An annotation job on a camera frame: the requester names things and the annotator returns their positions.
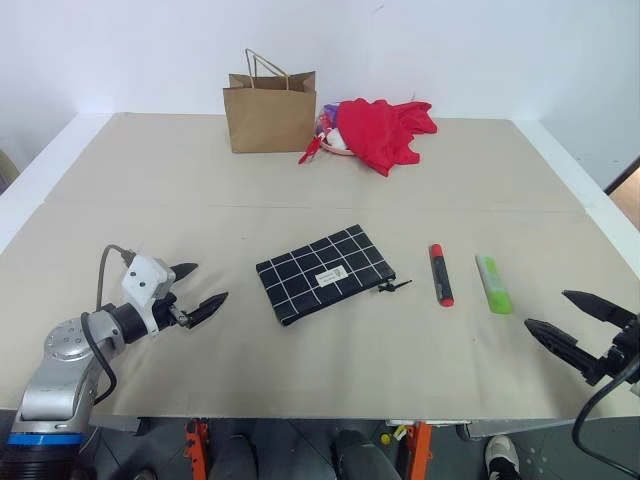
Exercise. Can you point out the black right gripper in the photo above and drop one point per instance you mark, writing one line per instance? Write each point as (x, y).
(625, 350)

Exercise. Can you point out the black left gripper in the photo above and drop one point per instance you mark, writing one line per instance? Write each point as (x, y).
(167, 311)

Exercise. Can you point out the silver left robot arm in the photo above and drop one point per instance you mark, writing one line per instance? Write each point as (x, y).
(60, 370)

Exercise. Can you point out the black checkered pencil pouch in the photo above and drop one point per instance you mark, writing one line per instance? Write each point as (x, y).
(320, 275)

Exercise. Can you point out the basket of colourful clothes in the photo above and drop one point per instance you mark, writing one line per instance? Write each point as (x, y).
(331, 135)

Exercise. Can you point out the green highlighter pen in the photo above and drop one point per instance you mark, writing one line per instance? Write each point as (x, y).
(495, 287)

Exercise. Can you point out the beige paper table cover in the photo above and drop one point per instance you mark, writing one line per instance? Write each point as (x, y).
(200, 160)
(320, 360)

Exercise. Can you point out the brown wooden board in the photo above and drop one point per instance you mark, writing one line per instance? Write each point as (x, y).
(627, 200)

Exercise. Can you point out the red and black marker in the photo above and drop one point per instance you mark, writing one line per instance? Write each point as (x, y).
(441, 280)

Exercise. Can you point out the white sneaker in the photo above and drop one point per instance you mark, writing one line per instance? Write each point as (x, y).
(504, 457)

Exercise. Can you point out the orange table leg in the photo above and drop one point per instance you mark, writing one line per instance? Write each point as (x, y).
(196, 450)
(421, 452)

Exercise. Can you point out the dark rounded shape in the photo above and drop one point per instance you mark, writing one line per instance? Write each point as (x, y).
(232, 460)
(365, 457)

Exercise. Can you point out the brown paper bag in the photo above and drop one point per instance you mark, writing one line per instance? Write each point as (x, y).
(270, 115)

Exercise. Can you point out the beige chair back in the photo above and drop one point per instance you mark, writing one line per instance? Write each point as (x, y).
(7, 172)

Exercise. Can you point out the red cloth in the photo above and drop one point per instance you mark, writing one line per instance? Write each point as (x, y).
(380, 132)

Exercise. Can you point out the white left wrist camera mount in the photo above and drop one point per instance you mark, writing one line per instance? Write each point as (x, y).
(142, 280)

